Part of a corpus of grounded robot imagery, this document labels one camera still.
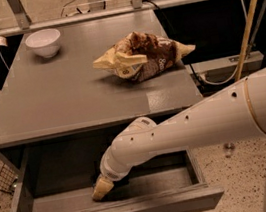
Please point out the yellow foam-padded gripper finger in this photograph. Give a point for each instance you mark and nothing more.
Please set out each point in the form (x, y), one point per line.
(102, 186)

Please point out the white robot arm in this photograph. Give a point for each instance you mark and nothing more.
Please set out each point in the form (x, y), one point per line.
(233, 114)

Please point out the grey open top drawer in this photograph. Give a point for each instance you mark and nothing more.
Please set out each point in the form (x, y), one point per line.
(57, 175)

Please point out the grey cabinet counter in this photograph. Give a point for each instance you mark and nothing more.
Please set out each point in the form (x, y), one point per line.
(50, 98)

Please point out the clear bottle on floor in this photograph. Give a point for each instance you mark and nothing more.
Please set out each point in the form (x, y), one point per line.
(229, 149)

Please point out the yellow brown chip bag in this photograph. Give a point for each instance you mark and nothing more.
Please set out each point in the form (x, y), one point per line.
(141, 56)

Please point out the white ceramic bowl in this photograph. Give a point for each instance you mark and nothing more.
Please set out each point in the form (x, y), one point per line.
(44, 43)

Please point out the yellow wooden ladder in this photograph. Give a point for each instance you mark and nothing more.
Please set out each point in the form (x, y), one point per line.
(244, 44)

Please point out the black wire basket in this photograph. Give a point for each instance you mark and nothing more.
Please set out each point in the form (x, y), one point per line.
(8, 180)

